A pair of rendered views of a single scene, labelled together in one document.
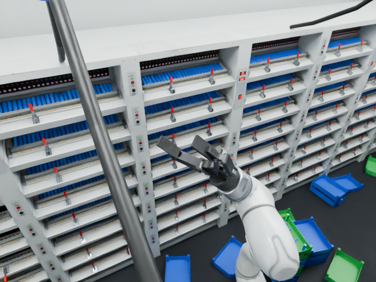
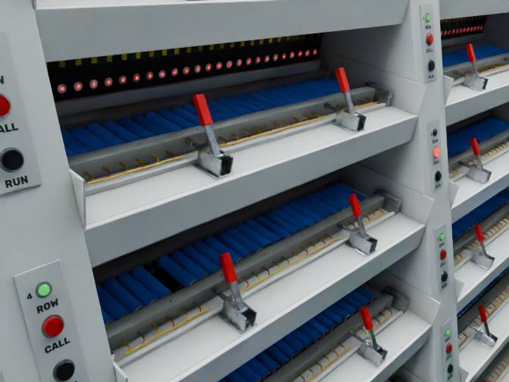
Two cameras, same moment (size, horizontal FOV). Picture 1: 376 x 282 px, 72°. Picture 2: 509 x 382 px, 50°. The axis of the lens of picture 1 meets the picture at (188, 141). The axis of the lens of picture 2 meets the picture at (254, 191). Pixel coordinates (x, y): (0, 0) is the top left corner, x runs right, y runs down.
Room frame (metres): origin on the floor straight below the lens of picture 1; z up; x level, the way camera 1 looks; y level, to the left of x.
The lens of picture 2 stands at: (0.78, 0.22, 1.04)
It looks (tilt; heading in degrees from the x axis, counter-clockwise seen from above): 13 degrees down; 344
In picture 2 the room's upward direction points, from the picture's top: 8 degrees counter-clockwise
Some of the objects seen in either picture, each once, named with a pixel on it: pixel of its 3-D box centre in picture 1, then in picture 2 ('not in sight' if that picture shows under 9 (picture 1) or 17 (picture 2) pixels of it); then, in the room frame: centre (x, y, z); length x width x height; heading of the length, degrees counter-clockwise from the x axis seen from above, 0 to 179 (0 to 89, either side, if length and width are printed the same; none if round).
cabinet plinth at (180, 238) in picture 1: (185, 229); not in sight; (1.51, 0.03, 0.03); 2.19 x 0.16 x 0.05; 118
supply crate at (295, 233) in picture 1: (287, 235); not in sight; (1.16, -0.73, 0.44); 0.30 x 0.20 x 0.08; 15
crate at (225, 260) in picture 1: (231, 256); not in sight; (1.23, -0.37, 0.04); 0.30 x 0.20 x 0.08; 138
